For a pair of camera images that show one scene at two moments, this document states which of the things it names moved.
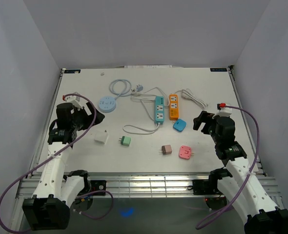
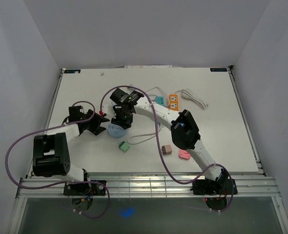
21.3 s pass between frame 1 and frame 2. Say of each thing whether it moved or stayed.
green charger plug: moved
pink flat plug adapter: stayed
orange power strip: stayed
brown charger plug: stayed
